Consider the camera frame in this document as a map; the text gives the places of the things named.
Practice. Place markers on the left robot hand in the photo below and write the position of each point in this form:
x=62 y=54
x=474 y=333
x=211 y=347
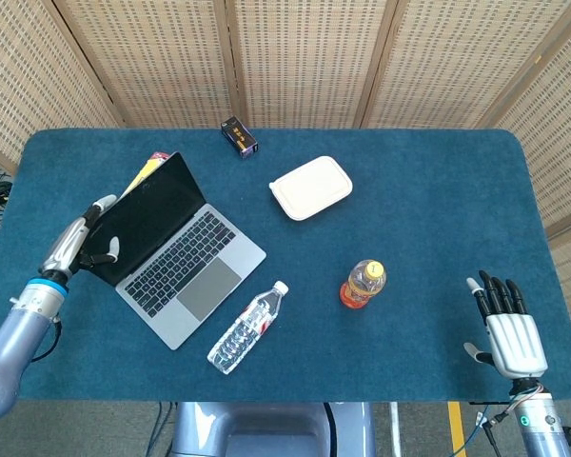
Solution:
x=69 y=243

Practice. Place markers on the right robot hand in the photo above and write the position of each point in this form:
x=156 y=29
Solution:
x=516 y=338

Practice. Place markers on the grey laptop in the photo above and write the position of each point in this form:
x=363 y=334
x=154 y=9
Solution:
x=190 y=266

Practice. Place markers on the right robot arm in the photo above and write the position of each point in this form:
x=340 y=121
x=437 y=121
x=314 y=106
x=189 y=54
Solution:
x=542 y=423

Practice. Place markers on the yellow tool blister package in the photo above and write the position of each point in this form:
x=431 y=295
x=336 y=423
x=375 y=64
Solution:
x=145 y=173

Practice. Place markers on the blue table mat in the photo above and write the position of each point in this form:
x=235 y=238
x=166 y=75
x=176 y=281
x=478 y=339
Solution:
x=433 y=228

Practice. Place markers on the iced tea bottle yellow cap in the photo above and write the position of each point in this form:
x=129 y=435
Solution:
x=361 y=285

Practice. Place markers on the clear plastic water bottle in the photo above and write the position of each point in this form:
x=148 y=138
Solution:
x=242 y=333

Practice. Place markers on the small black carton box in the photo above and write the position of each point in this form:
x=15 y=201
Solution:
x=240 y=138

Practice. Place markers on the beige lidded lunch box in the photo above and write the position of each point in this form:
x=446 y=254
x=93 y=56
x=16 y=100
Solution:
x=311 y=188

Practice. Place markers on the grey robot torso base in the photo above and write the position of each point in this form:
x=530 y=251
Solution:
x=266 y=428

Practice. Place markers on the woven wooden folding screen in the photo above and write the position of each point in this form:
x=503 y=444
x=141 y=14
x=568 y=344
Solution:
x=304 y=62

